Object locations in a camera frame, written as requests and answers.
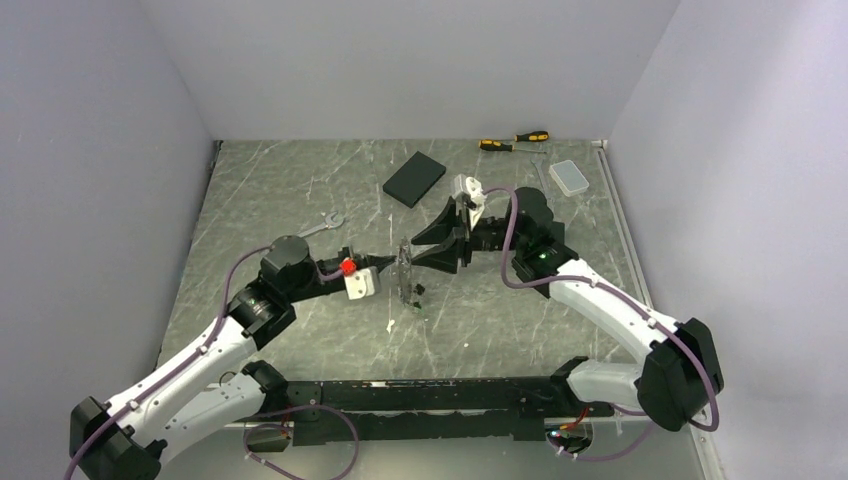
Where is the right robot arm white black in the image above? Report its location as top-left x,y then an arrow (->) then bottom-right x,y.
411,187 -> 724,432

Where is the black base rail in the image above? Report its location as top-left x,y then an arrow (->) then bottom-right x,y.
249,376 -> 613,446

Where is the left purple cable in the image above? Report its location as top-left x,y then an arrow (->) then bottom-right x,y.
62,246 -> 362,480

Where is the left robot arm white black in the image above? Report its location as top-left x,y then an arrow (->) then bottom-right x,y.
64,235 -> 396,479

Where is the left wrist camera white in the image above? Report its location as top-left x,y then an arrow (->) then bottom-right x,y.
340,258 -> 380,301

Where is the large silver wrench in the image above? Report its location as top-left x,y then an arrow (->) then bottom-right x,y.
298,211 -> 345,238

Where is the black network switch box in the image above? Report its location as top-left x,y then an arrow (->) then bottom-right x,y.
541,221 -> 565,245

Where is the black flat box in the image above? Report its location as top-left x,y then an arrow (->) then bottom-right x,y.
382,151 -> 447,208

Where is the orange black screwdriver rear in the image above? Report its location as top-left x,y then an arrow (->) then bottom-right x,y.
507,130 -> 550,143

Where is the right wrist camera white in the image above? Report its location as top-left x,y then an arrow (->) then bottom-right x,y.
451,174 -> 487,231

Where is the yellow black screwdriver front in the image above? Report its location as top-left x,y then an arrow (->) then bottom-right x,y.
478,139 -> 546,154

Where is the aluminium frame rail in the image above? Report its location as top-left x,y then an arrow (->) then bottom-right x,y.
594,145 -> 690,431

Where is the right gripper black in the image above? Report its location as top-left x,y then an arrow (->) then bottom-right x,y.
411,197 -> 525,275

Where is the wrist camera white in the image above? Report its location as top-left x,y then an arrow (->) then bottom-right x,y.
340,258 -> 380,301
451,174 -> 487,231

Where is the key bunch with rings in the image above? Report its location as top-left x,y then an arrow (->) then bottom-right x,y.
395,237 -> 426,311

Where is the clear plastic box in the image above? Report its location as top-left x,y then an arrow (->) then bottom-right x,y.
549,160 -> 589,197

